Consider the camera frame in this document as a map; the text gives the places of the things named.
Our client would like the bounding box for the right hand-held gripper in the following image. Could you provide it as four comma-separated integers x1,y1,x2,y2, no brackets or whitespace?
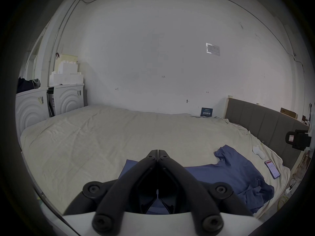
285,118,315,152

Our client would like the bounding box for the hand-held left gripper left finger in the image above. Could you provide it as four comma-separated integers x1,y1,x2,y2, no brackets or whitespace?
63,150,158,233

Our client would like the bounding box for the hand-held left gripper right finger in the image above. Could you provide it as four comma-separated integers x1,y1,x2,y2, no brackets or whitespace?
158,150,254,234

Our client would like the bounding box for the brown carton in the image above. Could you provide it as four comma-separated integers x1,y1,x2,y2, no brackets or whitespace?
280,107,298,119

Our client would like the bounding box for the dark blue shirt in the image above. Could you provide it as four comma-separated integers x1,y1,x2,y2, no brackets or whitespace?
118,145,275,215

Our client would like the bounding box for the phone with red case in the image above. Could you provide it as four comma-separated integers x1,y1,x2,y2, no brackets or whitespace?
264,160,281,179

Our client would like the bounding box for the small white hand controller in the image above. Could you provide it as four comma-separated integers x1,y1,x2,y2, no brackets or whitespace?
252,145,265,158

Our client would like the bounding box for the grey padded headboard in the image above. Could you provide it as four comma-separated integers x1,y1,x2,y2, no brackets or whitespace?
225,98,310,170

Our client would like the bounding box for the bed with beige sheet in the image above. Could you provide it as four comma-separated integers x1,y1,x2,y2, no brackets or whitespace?
20,104,291,221

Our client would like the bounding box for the small dark blue card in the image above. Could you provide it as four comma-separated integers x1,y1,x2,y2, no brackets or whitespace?
200,107,216,118

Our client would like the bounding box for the white washing machine with dark cloth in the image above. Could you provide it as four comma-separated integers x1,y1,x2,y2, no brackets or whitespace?
15,77,50,138

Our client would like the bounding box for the white wall socket plate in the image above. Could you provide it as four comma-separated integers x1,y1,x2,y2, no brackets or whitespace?
206,43,221,56

